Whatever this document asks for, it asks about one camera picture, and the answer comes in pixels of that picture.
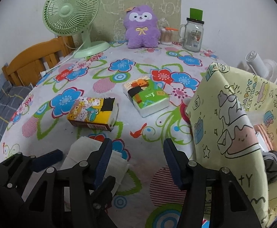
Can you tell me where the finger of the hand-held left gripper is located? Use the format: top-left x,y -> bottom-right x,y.
90,175 -> 116,219
0,149 -> 63,228

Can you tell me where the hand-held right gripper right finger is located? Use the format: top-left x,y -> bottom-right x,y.
163,138 -> 263,228

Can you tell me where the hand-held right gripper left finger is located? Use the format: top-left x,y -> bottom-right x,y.
17,138 -> 113,228

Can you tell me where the white tissue pack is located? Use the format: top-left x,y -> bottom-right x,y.
61,136 -> 131,196

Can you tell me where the yellow cartoon tissue pack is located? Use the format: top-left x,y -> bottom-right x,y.
67,97 -> 119,132

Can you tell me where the yellow printed fabric storage box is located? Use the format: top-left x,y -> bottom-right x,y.
185,62 -> 277,228

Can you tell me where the green tissue pack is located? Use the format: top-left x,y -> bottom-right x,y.
123,75 -> 170,118

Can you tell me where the grey plaid bedding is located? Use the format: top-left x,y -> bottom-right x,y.
0,74 -> 33,145

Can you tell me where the black sock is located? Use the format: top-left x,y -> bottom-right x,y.
262,150 -> 277,183

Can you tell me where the glass mug jar green lid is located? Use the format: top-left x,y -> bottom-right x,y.
178,8 -> 205,53

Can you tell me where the cotton swab tub orange lid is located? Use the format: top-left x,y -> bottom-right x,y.
161,27 -> 178,45

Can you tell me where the purple plush toy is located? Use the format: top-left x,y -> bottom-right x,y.
124,4 -> 160,49

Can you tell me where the white standing fan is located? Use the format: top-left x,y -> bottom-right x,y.
245,51 -> 277,87

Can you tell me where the green cartoon printed board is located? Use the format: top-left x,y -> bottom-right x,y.
98,0 -> 182,44

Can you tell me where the green desk fan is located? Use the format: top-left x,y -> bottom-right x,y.
43,0 -> 110,59

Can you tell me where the white fan power cable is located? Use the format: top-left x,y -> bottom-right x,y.
40,41 -> 87,78

